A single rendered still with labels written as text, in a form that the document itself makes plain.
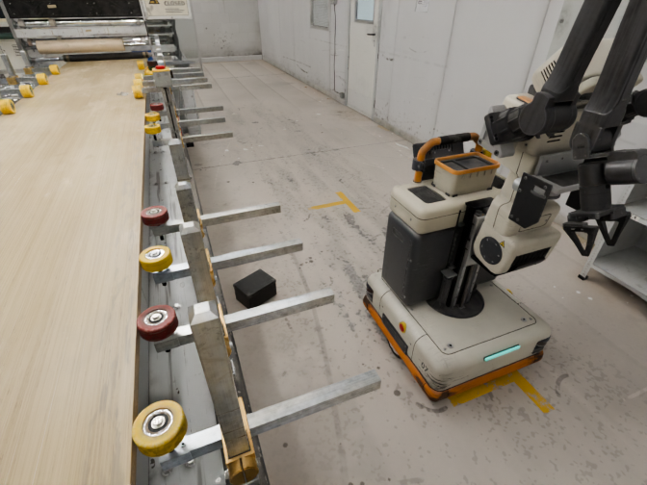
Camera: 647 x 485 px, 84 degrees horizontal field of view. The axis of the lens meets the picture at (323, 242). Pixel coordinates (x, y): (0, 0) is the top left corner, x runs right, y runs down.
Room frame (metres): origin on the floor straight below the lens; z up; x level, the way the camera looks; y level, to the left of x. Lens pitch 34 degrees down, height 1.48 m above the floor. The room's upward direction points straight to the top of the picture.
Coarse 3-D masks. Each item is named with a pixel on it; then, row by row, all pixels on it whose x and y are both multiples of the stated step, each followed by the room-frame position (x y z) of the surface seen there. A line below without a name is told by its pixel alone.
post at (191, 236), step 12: (180, 228) 0.55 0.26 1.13; (192, 228) 0.55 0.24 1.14; (192, 240) 0.54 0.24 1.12; (192, 252) 0.54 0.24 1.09; (204, 252) 0.55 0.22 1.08; (192, 264) 0.54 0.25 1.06; (204, 264) 0.54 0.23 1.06; (192, 276) 0.53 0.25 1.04; (204, 276) 0.54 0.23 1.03; (204, 288) 0.54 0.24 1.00; (204, 300) 0.54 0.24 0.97; (216, 300) 0.55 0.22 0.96
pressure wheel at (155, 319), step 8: (144, 312) 0.56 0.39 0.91; (152, 312) 0.57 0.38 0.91; (160, 312) 0.57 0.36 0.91; (168, 312) 0.56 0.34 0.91; (144, 320) 0.54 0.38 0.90; (152, 320) 0.54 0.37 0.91; (160, 320) 0.54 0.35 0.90; (168, 320) 0.54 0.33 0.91; (176, 320) 0.56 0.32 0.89; (144, 328) 0.52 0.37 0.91; (152, 328) 0.52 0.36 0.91; (160, 328) 0.52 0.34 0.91; (168, 328) 0.53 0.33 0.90; (176, 328) 0.55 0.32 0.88; (144, 336) 0.51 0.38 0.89; (152, 336) 0.51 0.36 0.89; (160, 336) 0.52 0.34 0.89; (168, 336) 0.53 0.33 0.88
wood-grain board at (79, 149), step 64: (128, 64) 4.06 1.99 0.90; (0, 128) 1.92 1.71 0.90; (64, 128) 1.92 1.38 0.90; (128, 128) 1.92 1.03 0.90; (0, 192) 1.16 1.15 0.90; (64, 192) 1.16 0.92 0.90; (128, 192) 1.16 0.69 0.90; (0, 256) 0.78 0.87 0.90; (64, 256) 0.78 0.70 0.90; (128, 256) 0.78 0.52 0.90; (0, 320) 0.55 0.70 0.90; (64, 320) 0.55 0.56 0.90; (128, 320) 0.55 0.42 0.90; (0, 384) 0.39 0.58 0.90; (64, 384) 0.39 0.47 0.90; (128, 384) 0.39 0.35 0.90; (0, 448) 0.28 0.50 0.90; (64, 448) 0.28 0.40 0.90; (128, 448) 0.28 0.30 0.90
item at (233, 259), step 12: (300, 240) 0.94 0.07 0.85; (240, 252) 0.87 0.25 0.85; (252, 252) 0.87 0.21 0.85; (264, 252) 0.88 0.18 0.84; (276, 252) 0.89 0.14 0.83; (288, 252) 0.90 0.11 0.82; (180, 264) 0.81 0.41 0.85; (216, 264) 0.82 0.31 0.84; (228, 264) 0.84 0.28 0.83; (240, 264) 0.85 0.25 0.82; (156, 276) 0.76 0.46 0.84; (168, 276) 0.77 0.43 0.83; (180, 276) 0.79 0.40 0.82
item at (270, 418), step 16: (336, 384) 0.45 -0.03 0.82; (352, 384) 0.45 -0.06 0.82; (368, 384) 0.45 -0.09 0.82; (288, 400) 0.41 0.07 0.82; (304, 400) 0.41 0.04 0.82; (320, 400) 0.41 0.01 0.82; (336, 400) 0.42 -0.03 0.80; (256, 416) 0.38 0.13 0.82; (272, 416) 0.38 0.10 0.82; (288, 416) 0.38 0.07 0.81; (304, 416) 0.40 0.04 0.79; (208, 432) 0.35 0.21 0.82; (256, 432) 0.36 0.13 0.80; (176, 448) 0.32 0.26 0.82; (192, 448) 0.32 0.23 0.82; (208, 448) 0.33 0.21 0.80; (160, 464) 0.30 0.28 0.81; (176, 464) 0.30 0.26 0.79
